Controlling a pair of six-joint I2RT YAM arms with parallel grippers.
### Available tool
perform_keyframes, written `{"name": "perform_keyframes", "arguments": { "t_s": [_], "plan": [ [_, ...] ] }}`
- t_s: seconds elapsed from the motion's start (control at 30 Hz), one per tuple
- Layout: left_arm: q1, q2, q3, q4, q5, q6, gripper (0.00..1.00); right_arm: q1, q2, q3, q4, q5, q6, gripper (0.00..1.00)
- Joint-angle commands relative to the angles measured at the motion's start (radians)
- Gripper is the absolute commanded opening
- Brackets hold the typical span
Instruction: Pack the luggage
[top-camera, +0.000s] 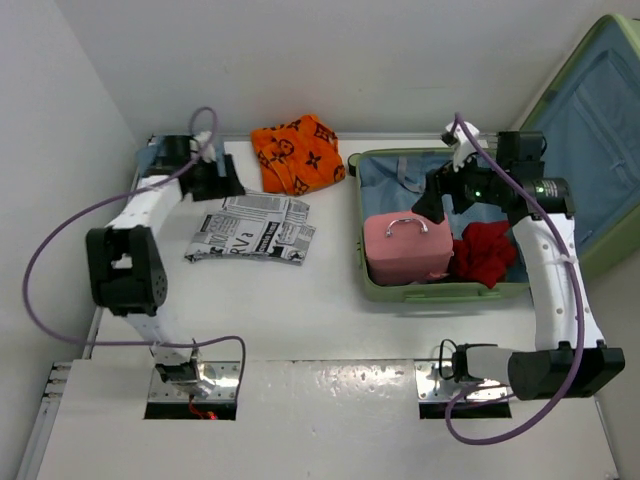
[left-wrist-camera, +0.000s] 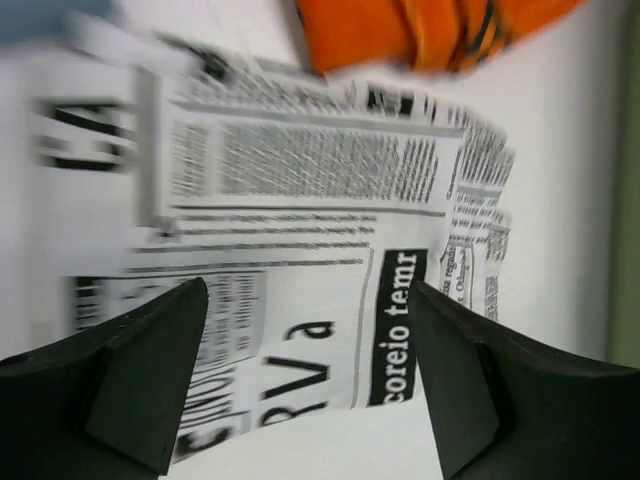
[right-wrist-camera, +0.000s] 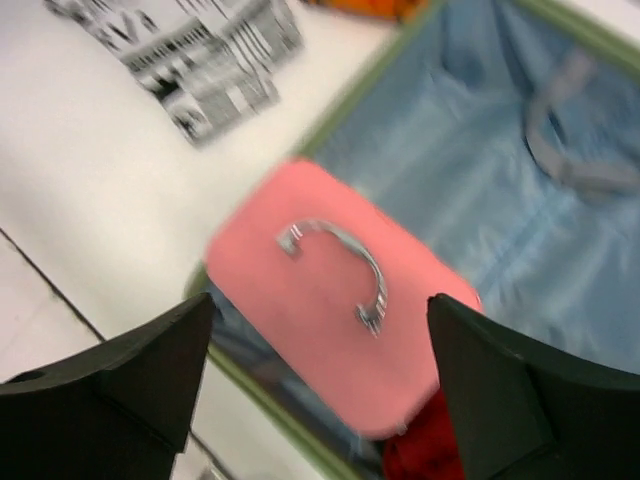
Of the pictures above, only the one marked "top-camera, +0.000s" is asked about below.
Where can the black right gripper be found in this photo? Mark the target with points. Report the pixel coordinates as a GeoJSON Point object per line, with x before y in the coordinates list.
{"type": "Point", "coordinates": [437, 183]}

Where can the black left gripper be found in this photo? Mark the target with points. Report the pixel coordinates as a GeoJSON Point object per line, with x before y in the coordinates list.
{"type": "Point", "coordinates": [226, 186]}

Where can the pink vanity case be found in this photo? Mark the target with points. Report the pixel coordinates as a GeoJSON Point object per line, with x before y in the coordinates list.
{"type": "Point", "coordinates": [403, 248]}

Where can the newspaper print cloth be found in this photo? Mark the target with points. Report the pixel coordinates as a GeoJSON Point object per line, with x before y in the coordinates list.
{"type": "Point", "coordinates": [256, 225]}

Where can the red garment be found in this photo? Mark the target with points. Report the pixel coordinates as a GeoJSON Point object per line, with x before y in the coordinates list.
{"type": "Point", "coordinates": [483, 254]}

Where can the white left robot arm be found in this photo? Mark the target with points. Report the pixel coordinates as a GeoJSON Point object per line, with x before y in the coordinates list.
{"type": "Point", "coordinates": [126, 272]}

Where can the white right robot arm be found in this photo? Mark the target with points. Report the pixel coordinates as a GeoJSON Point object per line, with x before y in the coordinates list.
{"type": "Point", "coordinates": [570, 354]}

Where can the orange patterned garment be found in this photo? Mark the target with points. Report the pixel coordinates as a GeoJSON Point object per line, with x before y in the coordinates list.
{"type": "Point", "coordinates": [298, 157]}

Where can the light blue jeans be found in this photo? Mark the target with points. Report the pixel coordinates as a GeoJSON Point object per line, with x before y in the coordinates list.
{"type": "Point", "coordinates": [146, 155]}

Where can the green suitcase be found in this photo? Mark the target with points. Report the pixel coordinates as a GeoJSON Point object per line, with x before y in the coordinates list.
{"type": "Point", "coordinates": [590, 115]}

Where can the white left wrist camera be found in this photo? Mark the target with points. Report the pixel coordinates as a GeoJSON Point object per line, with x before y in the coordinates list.
{"type": "Point", "coordinates": [202, 147]}

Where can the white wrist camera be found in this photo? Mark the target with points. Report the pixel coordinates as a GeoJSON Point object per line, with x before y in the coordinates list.
{"type": "Point", "coordinates": [457, 136]}
{"type": "Point", "coordinates": [202, 147]}

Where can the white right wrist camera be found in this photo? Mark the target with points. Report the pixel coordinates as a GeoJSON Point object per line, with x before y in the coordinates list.
{"type": "Point", "coordinates": [457, 136]}

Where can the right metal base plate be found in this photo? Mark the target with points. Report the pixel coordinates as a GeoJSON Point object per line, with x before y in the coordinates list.
{"type": "Point", "coordinates": [434, 388]}

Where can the metal base plate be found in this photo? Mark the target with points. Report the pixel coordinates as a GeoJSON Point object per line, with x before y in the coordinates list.
{"type": "Point", "coordinates": [434, 388]}
{"type": "Point", "coordinates": [218, 383]}

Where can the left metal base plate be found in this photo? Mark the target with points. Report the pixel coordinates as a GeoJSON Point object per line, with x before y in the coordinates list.
{"type": "Point", "coordinates": [218, 383]}

